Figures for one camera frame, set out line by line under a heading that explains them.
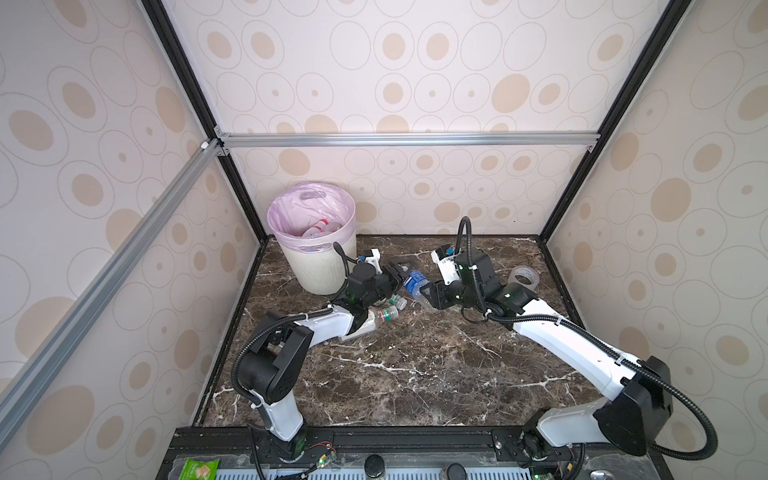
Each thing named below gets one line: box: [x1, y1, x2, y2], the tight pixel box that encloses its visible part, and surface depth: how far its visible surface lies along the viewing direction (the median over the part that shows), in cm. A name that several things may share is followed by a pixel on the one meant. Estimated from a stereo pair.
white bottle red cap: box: [302, 218, 332, 239], surface depth 101 cm
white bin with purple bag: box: [267, 181, 357, 295], surface depth 96 cm
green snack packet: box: [179, 458, 220, 480], surface depth 70 cm
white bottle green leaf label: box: [341, 305, 399, 342], surface depth 95 cm
